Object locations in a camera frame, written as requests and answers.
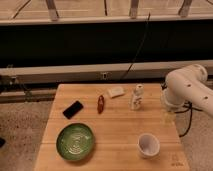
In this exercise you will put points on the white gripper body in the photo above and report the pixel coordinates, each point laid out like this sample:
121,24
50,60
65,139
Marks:
170,100

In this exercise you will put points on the green ceramic bowl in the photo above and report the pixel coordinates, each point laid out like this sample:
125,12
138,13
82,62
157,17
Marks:
75,142

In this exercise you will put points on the white cup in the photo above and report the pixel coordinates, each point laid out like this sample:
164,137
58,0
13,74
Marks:
148,145

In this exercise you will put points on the black smartphone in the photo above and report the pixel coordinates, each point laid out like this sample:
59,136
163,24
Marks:
72,110

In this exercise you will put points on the wooden cutting board table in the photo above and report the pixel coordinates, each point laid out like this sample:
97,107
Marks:
116,131

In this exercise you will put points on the white sponge block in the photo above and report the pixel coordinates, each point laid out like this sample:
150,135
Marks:
115,92

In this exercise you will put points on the white plastic bottle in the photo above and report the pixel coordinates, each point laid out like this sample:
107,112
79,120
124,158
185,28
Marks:
136,97

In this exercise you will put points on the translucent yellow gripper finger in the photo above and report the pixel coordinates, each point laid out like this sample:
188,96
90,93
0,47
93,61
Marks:
169,117

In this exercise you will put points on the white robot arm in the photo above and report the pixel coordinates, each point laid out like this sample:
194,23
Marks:
186,84

